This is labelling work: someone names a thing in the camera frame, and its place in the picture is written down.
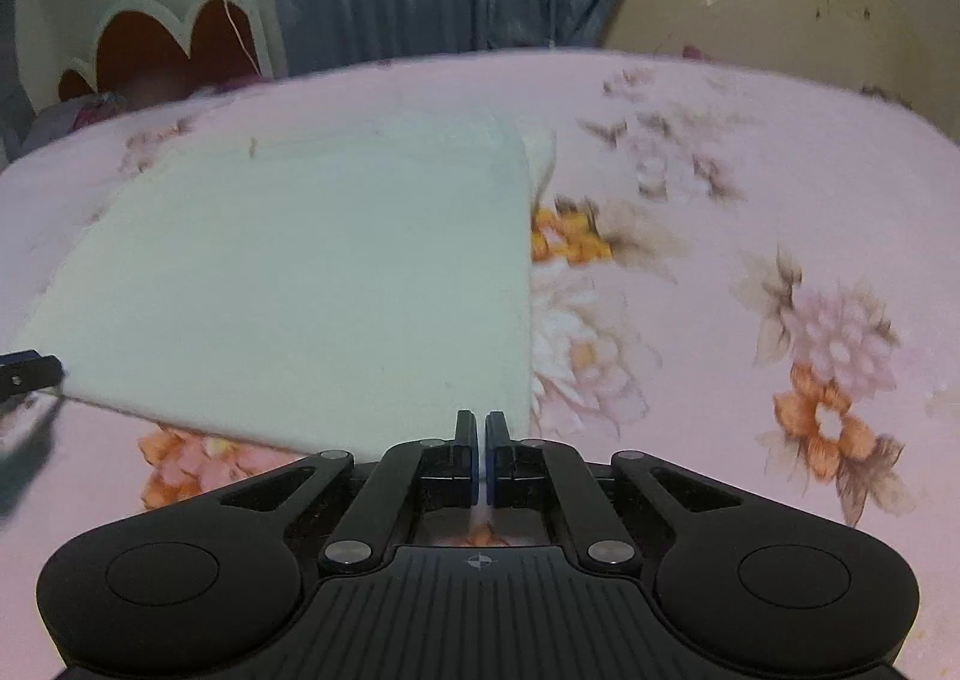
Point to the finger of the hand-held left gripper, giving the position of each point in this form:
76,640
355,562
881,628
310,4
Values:
30,455
30,372

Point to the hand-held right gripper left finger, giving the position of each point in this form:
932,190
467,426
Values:
459,459

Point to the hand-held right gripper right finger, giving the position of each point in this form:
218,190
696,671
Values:
501,459

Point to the white knit sweater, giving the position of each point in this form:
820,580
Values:
300,275

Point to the pile of clothes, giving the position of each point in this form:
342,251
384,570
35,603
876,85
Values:
75,113

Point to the red heart-shaped headboard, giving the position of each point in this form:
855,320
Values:
150,50

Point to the pink floral bedsheet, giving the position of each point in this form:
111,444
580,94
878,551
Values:
750,200

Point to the pink pillow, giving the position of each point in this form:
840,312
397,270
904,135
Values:
694,52

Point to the cream round headboard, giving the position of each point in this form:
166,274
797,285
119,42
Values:
772,5

